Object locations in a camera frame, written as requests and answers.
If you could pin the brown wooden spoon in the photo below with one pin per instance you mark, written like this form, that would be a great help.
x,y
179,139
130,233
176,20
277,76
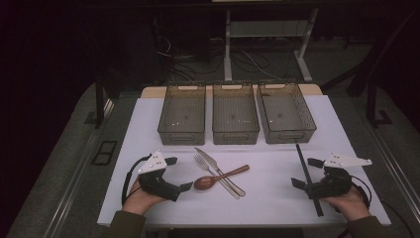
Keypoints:
x,y
204,182

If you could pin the steel table knife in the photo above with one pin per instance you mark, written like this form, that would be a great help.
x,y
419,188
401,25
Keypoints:
x,y
206,158

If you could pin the black chopstick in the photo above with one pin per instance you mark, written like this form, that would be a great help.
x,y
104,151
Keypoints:
x,y
301,160

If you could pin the steel fork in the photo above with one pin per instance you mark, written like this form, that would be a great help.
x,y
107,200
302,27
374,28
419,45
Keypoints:
x,y
200,161

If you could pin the white metal desk frame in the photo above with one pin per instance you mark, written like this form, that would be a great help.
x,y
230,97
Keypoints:
x,y
264,29

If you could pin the black metal stand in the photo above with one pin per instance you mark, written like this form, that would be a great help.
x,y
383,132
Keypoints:
x,y
371,105

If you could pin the person's left hand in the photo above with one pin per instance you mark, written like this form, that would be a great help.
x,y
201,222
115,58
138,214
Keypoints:
x,y
138,201

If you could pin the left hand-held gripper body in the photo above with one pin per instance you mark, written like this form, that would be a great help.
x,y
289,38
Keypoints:
x,y
155,183

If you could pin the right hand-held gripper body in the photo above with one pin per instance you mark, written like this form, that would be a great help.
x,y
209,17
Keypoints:
x,y
333,185

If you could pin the smoky clear plastic bin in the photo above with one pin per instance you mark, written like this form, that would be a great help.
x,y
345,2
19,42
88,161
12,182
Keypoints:
x,y
235,114
182,114
284,114

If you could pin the person's right hand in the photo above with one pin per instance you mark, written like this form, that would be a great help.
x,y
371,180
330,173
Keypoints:
x,y
351,205

